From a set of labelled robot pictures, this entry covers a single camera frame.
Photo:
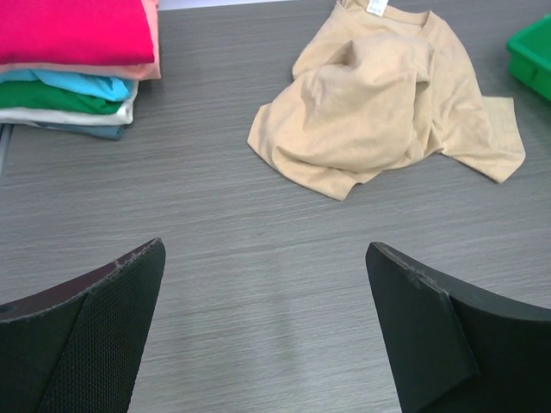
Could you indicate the folded light blue t-shirt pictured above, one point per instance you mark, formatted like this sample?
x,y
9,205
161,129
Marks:
x,y
113,89

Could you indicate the folded green t-shirt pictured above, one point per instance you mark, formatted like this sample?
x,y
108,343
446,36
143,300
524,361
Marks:
x,y
37,95

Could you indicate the folded white t-shirt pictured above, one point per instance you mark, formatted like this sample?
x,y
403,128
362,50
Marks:
x,y
123,116

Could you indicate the green plastic bin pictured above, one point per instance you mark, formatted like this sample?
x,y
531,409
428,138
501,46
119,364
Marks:
x,y
529,50

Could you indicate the folded salmon pink t-shirt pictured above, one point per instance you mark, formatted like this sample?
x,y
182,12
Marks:
x,y
132,72

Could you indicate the folded grey-blue t-shirt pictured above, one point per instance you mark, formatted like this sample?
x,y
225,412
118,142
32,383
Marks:
x,y
102,132

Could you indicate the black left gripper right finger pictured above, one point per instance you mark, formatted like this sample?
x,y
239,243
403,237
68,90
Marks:
x,y
455,347

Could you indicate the folded magenta t-shirt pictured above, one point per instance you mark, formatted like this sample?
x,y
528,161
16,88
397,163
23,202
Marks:
x,y
75,33

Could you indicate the beige t-shirt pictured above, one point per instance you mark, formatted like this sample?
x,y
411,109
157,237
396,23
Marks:
x,y
377,89

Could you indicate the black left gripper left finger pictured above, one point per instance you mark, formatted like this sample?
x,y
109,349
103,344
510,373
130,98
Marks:
x,y
77,347

